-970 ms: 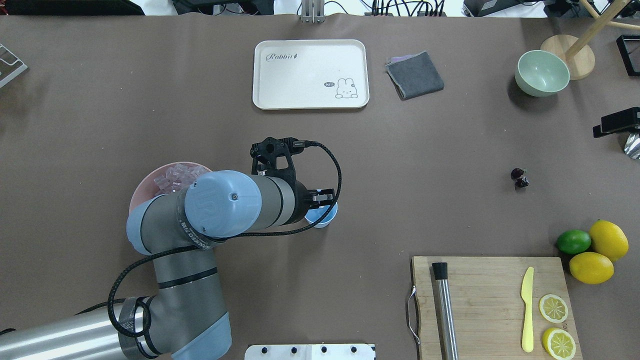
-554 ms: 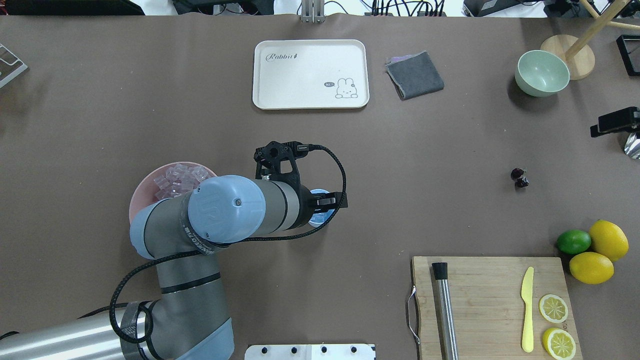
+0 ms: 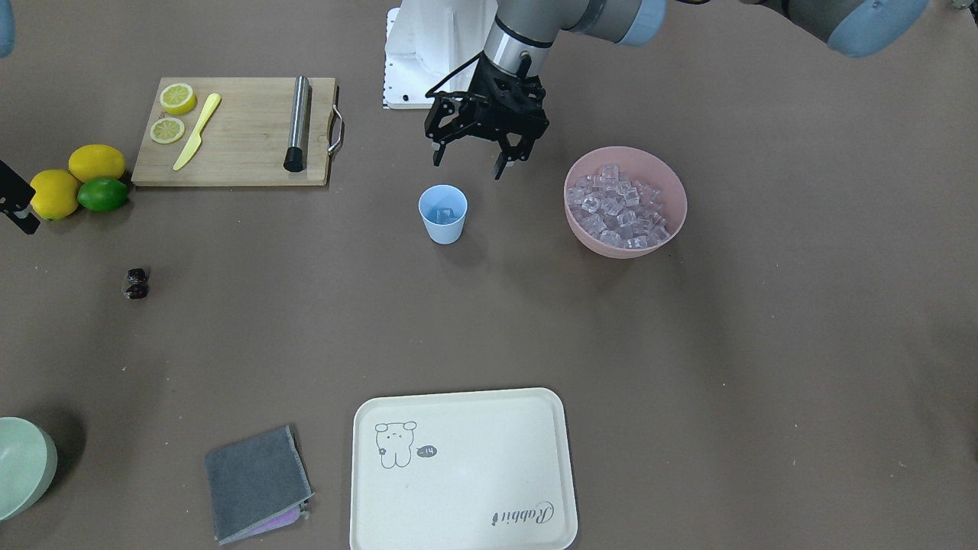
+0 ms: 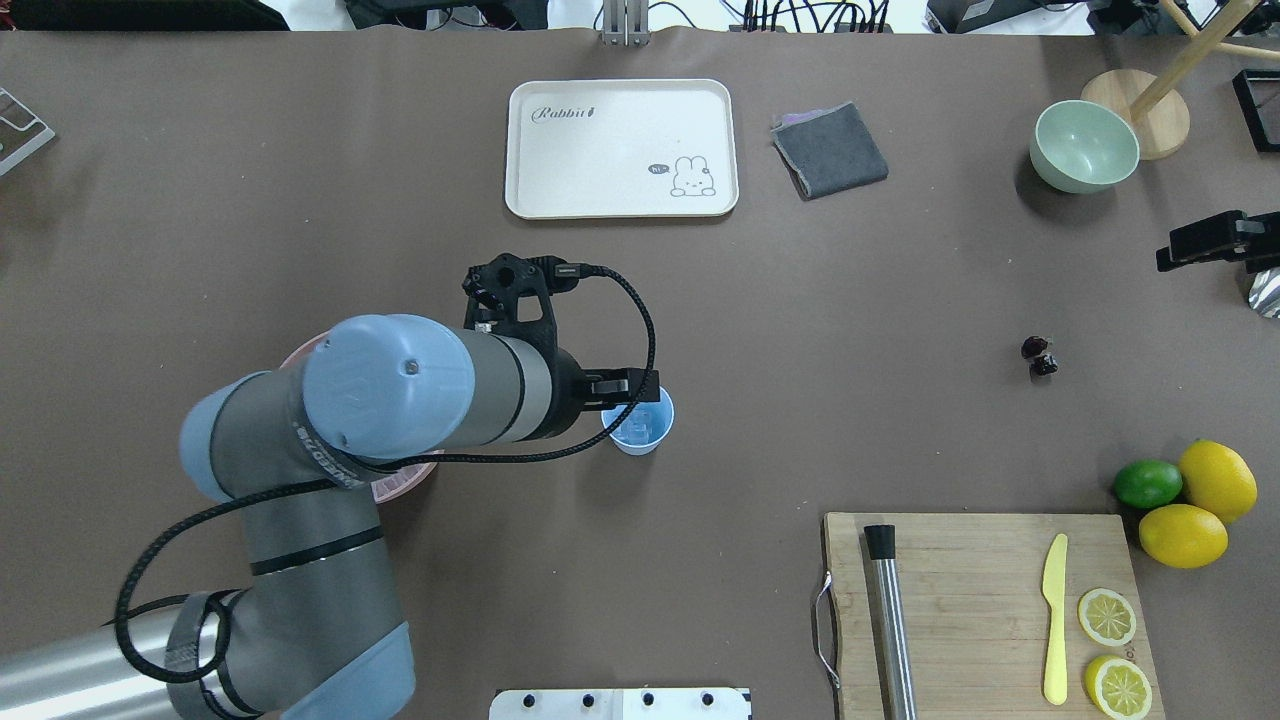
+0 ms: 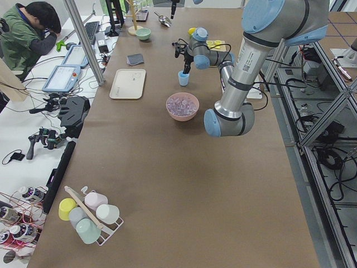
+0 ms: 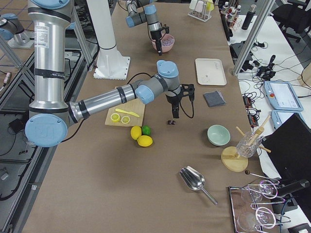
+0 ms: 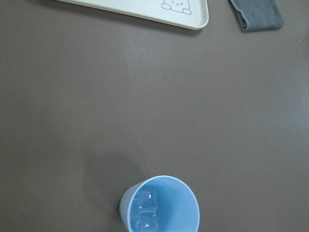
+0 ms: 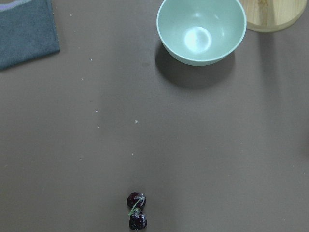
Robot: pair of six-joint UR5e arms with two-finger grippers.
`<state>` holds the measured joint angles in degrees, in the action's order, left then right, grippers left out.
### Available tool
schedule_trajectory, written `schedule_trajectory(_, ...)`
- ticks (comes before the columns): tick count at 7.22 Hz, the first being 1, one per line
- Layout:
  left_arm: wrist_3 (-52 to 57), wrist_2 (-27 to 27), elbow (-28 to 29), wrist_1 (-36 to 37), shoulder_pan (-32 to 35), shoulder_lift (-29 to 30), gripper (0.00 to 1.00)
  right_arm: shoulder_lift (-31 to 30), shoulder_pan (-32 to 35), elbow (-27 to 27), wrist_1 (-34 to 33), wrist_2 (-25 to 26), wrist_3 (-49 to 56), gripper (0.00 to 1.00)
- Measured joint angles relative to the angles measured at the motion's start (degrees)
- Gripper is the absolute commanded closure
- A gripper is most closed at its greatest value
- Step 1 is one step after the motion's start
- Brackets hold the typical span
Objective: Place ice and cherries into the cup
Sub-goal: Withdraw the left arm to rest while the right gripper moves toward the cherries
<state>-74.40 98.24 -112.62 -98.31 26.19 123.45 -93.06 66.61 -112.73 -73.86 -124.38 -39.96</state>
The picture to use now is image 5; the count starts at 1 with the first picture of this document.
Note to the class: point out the light blue cup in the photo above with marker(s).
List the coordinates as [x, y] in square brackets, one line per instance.
[183, 78]

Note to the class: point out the wooden cup tree stand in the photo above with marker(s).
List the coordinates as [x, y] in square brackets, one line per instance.
[133, 29]

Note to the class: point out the black keyboard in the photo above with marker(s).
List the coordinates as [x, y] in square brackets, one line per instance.
[91, 29]

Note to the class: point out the mint green cup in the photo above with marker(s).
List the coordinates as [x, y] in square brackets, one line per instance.
[87, 231]

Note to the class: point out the cream serving tray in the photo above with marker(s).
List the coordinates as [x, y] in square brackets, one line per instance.
[128, 84]

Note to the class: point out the black bar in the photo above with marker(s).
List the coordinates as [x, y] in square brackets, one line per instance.
[56, 177]

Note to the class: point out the pink bowl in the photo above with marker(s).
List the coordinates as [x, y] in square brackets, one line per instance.
[184, 118]

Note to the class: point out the mint green bowl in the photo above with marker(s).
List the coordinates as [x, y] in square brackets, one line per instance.
[143, 34]

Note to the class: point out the pink cup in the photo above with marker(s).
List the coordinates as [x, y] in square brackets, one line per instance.
[93, 200]

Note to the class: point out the far teach pendant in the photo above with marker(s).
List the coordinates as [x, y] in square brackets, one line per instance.
[76, 56]

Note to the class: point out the pile of ice cubes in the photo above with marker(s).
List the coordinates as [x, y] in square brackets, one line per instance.
[181, 106]

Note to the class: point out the wooden rack handle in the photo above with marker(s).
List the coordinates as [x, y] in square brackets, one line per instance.
[80, 203]

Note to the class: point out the teach pendant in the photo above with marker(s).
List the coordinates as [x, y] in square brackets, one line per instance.
[62, 79]
[76, 56]

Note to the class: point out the yellow cup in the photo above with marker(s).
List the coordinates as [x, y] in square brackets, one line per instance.
[65, 207]

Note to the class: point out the white cup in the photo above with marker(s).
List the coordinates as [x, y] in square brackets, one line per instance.
[108, 213]

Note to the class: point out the aluminium frame post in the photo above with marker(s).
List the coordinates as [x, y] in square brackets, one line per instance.
[83, 38]

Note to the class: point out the grey folded cloth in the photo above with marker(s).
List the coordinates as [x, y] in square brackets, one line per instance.
[135, 59]

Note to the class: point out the yellow lemon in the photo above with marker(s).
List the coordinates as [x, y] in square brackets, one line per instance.
[191, 30]

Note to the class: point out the white wire cup rack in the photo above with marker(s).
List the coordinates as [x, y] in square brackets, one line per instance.
[109, 229]

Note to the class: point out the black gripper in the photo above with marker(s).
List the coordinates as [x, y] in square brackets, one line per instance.
[188, 58]
[173, 8]

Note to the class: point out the metal ice scoop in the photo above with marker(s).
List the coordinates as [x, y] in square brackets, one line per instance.
[164, 20]

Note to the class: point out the person in green jacket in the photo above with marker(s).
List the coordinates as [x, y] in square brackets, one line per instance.
[33, 32]

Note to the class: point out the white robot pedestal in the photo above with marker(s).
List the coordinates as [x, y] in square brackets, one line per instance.
[254, 92]

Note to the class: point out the near teach pendant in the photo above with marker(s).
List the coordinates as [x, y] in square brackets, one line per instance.
[62, 79]

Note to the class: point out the grey cup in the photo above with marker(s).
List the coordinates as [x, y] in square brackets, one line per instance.
[76, 215]

